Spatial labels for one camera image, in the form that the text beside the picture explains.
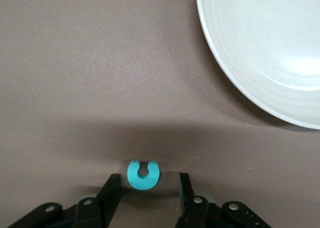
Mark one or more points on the beige round plate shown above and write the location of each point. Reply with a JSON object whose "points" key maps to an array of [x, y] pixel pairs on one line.
{"points": [[270, 51]]}

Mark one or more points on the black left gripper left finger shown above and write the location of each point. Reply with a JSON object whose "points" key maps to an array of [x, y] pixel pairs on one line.
{"points": [[100, 208]]}

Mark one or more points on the teal foam letter c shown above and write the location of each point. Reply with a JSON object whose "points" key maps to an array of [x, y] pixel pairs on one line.
{"points": [[143, 181]]}

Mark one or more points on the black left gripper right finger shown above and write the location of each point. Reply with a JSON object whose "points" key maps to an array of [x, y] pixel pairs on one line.
{"points": [[192, 210]]}

